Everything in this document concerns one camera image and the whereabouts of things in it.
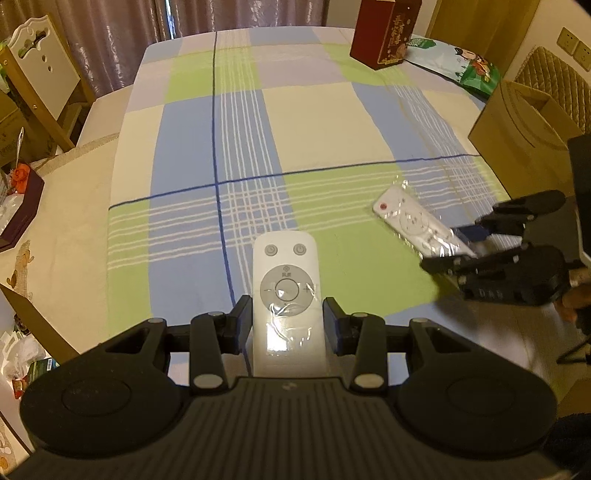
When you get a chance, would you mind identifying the person's right hand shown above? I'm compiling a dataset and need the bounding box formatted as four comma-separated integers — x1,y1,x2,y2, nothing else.
556,270,591,335

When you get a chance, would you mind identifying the desktop with beige cover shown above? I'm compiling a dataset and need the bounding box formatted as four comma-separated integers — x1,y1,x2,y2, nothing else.
0,27,568,384

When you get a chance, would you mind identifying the white wooden chair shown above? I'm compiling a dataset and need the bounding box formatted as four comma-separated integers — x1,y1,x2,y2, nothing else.
0,15,96,154

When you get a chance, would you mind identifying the cartoon snack bag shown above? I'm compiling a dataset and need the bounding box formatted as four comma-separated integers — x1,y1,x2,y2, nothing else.
405,34,502,101

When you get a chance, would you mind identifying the quilted beige chair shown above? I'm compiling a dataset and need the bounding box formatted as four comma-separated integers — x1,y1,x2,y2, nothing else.
514,45,591,136

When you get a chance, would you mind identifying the leaning cardboard sheet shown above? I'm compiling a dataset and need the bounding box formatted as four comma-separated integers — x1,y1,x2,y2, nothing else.
0,281,80,366

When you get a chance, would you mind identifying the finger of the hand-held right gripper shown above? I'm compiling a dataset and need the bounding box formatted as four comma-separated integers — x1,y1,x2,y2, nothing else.
420,244,563,278
451,189,567,242

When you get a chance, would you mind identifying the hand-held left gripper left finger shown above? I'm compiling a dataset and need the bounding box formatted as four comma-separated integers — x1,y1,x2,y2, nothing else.
99,295,254,396

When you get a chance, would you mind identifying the red gift box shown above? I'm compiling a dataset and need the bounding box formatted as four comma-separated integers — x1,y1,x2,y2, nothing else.
349,0,422,71

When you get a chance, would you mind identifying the white remote with red button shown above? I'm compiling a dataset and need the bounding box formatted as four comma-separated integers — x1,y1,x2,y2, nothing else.
371,184,479,260

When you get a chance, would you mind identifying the white remote with grey dial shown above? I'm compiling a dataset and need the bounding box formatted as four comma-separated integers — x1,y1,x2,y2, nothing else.
251,232,331,378

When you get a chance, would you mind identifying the wooden door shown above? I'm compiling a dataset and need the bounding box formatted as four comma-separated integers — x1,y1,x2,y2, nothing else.
424,0,542,80

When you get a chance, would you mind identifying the dark red tray box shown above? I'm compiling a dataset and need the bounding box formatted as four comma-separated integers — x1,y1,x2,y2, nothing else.
0,167,46,253

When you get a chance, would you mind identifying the cardboard box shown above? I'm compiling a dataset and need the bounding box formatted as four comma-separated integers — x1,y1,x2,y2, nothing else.
467,80,579,198

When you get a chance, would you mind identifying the pinkish curtain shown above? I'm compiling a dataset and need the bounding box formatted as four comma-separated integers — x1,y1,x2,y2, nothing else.
46,0,331,101

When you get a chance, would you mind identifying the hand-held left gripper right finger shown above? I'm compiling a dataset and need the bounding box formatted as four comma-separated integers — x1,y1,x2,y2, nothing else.
322,297,482,391

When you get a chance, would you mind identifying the checked tablecloth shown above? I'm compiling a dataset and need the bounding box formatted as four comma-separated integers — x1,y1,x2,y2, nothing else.
107,27,511,330

